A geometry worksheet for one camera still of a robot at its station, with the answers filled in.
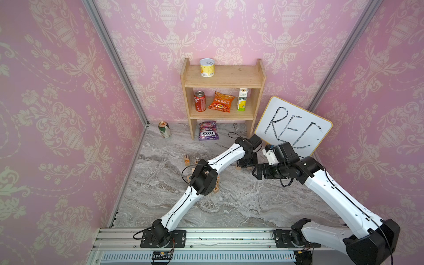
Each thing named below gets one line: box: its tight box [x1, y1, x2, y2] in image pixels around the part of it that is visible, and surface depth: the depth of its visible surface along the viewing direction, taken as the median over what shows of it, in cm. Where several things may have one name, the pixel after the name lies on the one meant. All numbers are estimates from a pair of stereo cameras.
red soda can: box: [194, 89, 207, 113], surface depth 93 cm
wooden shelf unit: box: [179, 57, 267, 141], surface depth 86 cm
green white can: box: [157, 120, 172, 139], surface depth 108 cm
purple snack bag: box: [198, 120, 220, 141], surface depth 115 cm
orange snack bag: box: [208, 91, 236, 113], surface depth 99 cm
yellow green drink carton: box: [237, 88, 248, 112], surface depth 93 cm
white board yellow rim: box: [255, 96, 333, 157], surface depth 93 cm
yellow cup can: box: [199, 57, 215, 78], surface depth 82 cm
